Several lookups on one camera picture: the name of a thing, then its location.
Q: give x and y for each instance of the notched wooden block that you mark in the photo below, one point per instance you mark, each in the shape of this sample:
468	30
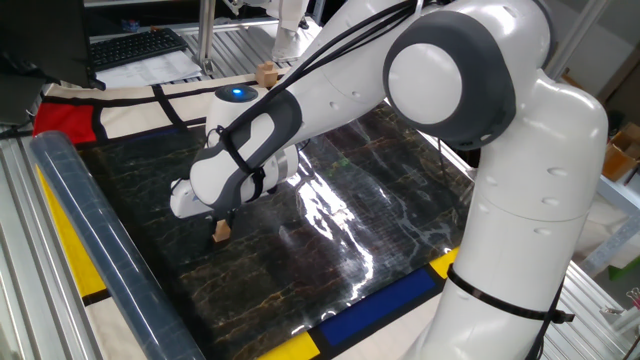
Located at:
266	75

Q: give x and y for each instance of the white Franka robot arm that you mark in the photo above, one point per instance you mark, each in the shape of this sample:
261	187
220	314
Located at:
525	210

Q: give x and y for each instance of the aluminium frame post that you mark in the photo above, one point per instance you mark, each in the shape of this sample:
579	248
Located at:
206	35

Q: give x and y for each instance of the small wooden cube block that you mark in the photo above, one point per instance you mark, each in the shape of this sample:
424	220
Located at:
222	233

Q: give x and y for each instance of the small blue red object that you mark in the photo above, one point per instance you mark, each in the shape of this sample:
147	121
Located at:
131	26

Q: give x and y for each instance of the black keyboard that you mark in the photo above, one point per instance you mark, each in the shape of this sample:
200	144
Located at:
135	47

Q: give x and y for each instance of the black marble pattern mat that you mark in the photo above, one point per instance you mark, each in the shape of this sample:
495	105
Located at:
300	260

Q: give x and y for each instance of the black monitor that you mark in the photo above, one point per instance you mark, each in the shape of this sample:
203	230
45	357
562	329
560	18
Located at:
40	40

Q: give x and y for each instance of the green plastic piece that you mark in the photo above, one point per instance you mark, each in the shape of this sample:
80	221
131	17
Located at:
625	267

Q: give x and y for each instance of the Mondrian pattern tablecloth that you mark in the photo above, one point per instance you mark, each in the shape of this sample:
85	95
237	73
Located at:
135	117

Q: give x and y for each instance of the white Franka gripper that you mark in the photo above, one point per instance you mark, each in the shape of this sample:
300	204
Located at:
185	202

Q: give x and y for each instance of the white paper sheets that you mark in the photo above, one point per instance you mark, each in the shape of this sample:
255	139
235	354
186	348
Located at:
150	72

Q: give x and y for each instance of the open cardboard box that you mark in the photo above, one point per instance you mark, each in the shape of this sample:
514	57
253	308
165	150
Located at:
620	155

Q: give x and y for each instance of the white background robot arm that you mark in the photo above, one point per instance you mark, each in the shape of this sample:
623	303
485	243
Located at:
290	35

